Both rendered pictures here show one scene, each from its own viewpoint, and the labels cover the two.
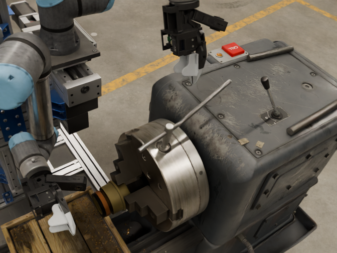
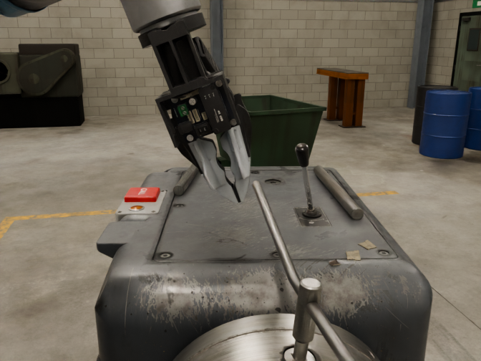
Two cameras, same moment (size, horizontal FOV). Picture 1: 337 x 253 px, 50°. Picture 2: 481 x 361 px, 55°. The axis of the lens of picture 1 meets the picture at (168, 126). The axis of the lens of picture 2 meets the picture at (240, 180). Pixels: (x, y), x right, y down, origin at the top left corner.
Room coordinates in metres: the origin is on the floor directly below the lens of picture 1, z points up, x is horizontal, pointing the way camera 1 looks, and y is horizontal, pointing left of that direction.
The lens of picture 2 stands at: (0.43, 0.35, 1.55)
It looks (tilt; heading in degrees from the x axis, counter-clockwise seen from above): 17 degrees down; 309
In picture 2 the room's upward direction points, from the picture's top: straight up
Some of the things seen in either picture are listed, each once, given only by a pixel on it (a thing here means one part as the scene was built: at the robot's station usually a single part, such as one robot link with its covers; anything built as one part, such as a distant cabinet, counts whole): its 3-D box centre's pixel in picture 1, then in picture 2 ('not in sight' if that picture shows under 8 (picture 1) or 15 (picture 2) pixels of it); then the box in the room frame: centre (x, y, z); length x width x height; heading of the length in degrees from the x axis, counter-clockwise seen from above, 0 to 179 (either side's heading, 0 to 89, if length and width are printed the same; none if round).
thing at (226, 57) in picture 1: (226, 58); (142, 213); (1.09, -0.17, 1.23); 0.13 x 0.08 x 0.05; 131
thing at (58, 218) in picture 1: (59, 220); not in sight; (0.45, 0.24, 1.10); 0.09 x 0.06 x 0.03; 41
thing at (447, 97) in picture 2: not in sight; (444, 123); (2.26, -6.37, 0.44); 0.59 x 0.59 x 0.88
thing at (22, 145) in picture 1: (26, 151); not in sight; (0.65, 0.41, 1.09); 0.11 x 0.08 x 0.09; 41
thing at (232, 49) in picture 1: (232, 50); (142, 196); (1.11, -0.18, 1.26); 0.06 x 0.06 x 0.02; 41
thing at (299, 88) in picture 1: (247, 130); (248, 296); (0.92, -0.28, 1.06); 0.59 x 0.48 x 0.39; 131
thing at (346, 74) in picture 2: not in sight; (339, 95); (4.77, -8.03, 0.50); 1.61 x 0.44 x 1.00; 141
